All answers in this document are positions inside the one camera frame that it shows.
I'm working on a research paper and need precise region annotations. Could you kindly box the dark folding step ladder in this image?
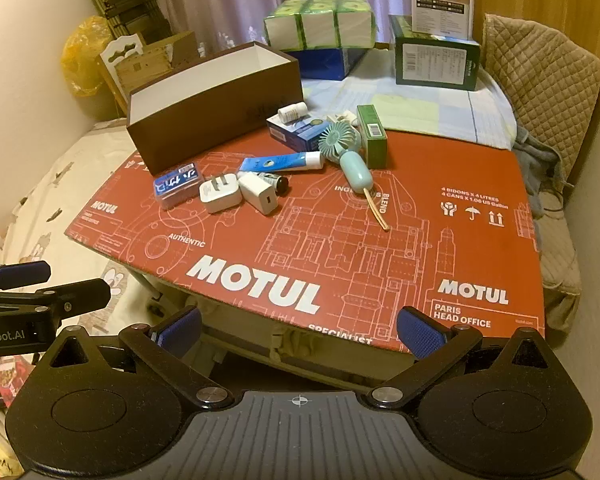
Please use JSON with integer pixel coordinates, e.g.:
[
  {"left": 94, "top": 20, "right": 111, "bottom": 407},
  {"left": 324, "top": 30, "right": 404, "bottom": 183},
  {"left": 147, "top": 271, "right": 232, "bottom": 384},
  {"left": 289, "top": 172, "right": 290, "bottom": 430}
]
[{"left": 86, "top": 0, "right": 172, "bottom": 47}]

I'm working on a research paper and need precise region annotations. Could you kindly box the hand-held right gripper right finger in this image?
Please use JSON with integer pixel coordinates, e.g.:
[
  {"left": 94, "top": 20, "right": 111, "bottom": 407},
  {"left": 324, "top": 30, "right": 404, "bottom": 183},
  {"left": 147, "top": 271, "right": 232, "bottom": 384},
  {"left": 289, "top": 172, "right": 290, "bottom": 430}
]
[{"left": 367, "top": 306, "right": 557, "bottom": 411}]

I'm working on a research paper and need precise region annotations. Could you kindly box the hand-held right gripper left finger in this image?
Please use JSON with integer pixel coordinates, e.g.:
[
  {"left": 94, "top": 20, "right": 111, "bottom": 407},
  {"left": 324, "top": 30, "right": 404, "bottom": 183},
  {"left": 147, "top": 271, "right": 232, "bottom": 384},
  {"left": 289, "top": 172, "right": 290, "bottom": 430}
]
[{"left": 41, "top": 306, "right": 236, "bottom": 411}]

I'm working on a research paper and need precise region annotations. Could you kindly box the tan cardboard box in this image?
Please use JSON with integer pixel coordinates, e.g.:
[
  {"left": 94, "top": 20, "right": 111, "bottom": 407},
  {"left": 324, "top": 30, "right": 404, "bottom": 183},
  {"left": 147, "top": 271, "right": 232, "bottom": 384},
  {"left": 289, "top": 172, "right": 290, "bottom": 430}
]
[{"left": 114, "top": 30, "right": 197, "bottom": 92}]

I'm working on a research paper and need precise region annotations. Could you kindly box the beige table frame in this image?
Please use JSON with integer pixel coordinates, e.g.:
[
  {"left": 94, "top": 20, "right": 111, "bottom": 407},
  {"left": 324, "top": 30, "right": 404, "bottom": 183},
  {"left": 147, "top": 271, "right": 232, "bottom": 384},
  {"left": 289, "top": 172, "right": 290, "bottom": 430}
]
[{"left": 130, "top": 269, "right": 412, "bottom": 376}]

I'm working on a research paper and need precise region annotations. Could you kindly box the brown cardboard storage box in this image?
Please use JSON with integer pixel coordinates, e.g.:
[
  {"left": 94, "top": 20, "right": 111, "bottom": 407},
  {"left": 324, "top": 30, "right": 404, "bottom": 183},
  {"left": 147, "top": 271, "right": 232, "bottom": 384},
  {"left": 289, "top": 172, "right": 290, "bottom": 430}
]
[{"left": 126, "top": 42, "right": 304, "bottom": 174}]

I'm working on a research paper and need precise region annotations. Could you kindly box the yellow plastic bag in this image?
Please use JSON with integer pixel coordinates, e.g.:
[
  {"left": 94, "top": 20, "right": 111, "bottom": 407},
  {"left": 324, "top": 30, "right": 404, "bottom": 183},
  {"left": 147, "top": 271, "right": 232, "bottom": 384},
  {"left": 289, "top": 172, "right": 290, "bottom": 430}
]
[{"left": 61, "top": 15, "right": 117, "bottom": 98}]

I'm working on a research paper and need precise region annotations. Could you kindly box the green wrapped tissue pack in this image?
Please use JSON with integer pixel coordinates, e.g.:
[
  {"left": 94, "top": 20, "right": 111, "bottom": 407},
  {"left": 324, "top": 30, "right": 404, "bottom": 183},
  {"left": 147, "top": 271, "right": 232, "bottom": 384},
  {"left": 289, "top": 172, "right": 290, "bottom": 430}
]
[{"left": 263, "top": 0, "right": 379, "bottom": 52}]

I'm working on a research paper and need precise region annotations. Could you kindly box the beige quilted chair cushion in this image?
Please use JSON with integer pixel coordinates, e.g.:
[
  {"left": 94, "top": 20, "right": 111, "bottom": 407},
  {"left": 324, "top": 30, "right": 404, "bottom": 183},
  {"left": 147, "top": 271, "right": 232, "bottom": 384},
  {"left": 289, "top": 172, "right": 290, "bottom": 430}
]
[{"left": 482, "top": 12, "right": 600, "bottom": 296}]

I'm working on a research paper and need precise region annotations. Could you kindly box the mint handheld fan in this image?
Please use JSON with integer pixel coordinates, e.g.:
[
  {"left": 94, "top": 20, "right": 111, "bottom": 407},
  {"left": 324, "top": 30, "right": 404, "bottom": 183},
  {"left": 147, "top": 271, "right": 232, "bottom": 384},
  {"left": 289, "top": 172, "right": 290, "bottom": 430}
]
[{"left": 318, "top": 122, "right": 392, "bottom": 232}]

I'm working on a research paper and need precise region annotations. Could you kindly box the white charger block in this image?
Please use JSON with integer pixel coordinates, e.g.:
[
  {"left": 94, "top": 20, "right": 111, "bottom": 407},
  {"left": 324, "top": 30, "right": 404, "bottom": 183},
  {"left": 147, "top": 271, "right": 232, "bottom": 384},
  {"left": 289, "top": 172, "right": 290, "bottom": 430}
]
[{"left": 237, "top": 171, "right": 280, "bottom": 216}]

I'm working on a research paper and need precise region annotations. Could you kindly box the large blue box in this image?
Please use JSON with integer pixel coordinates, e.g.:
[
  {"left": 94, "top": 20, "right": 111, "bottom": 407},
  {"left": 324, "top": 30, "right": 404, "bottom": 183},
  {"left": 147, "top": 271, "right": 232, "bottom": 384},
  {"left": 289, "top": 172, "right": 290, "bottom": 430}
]
[{"left": 284, "top": 47, "right": 377, "bottom": 82}]

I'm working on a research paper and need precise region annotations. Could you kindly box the slim green box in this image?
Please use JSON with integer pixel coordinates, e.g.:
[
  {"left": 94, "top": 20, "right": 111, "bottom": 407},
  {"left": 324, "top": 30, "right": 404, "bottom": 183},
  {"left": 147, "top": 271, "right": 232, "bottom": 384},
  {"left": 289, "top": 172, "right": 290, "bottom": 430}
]
[{"left": 355, "top": 104, "right": 389, "bottom": 170}]

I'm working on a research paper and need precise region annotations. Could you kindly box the pastel checked cloth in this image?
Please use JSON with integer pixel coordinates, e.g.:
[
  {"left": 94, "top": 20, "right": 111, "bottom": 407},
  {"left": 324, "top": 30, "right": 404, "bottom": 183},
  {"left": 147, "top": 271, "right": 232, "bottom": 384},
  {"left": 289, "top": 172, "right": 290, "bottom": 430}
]
[{"left": 300, "top": 74, "right": 517, "bottom": 152}]

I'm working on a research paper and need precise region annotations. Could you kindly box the small white bottle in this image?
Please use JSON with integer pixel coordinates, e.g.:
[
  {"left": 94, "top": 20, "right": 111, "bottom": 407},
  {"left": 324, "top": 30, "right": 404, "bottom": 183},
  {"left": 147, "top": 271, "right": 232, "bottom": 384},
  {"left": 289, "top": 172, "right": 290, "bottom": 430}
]
[{"left": 277, "top": 101, "right": 310, "bottom": 124}]

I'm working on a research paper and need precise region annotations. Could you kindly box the grey garment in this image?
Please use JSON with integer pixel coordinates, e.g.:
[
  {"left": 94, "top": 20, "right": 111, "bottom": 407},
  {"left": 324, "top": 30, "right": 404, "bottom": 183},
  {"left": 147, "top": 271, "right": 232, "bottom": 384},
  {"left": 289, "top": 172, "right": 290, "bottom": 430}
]
[{"left": 512, "top": 127, "right": 577, "bottom": 218}]

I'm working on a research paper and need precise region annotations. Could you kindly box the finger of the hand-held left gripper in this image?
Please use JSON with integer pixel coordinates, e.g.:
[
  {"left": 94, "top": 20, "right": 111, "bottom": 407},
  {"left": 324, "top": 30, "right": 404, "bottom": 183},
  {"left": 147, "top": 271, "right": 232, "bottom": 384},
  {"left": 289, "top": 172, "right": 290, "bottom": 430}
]
[
  {"left": 0, "top": 260, "right": 51, "bottom": 292},
  {"left": 0, "top": 279, "right": 112, "bottom": 320}
]

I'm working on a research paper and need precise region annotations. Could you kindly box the red printed cardboard sheet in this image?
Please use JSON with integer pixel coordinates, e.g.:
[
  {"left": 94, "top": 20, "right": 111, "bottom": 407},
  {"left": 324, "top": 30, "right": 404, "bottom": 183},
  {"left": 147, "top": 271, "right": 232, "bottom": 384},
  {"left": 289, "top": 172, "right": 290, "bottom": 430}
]
[{"left": 64, "top": 127, "right": 547, "bottom": 357}]

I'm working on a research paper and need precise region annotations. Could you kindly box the blue product box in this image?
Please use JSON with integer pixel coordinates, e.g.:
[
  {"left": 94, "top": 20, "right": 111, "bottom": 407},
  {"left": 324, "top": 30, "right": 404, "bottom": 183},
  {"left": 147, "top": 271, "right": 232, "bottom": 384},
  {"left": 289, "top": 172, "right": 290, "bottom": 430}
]
[{"left": 266, "top": 112, "right": 332, "bottom": 154}]

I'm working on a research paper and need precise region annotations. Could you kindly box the blue hand cream tube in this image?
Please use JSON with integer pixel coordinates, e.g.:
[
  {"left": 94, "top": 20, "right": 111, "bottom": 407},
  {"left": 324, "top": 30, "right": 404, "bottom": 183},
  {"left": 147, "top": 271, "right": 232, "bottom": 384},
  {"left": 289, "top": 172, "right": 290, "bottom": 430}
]
[{"left": 239, "top": 151, "right": 326, "bottom": 175}]

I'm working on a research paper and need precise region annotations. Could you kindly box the white carved wooden panel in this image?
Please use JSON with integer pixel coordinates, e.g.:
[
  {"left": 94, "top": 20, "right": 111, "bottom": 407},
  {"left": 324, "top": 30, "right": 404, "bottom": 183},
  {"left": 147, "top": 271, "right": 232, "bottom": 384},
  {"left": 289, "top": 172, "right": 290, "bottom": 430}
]
[{"left": 98, "top": 32, "right": 146, "bottom": 103}]

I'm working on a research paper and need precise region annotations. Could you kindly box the blue plastic case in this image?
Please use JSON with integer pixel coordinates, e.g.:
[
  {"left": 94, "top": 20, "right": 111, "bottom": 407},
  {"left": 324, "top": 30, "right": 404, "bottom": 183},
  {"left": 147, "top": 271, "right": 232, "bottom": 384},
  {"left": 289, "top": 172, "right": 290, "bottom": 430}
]
[{"left": 153, "top": 162, "right": 205, "bottom": 211}]

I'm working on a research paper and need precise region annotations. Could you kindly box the dark green carton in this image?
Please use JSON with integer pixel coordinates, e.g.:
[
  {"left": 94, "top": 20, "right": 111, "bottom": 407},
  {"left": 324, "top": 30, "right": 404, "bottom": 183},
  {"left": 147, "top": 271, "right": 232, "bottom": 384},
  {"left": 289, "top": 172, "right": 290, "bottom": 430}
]
[{"left": 388, "top": 14, "right": 483, "bottom": 92}]

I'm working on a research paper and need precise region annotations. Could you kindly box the white charger with prongs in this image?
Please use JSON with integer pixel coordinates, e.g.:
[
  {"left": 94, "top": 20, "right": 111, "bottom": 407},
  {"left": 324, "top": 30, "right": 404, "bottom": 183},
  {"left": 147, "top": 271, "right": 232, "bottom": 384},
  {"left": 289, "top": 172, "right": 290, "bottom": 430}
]
[{"left": 198, "top": 173, "right": 242, "bottom": 215}]

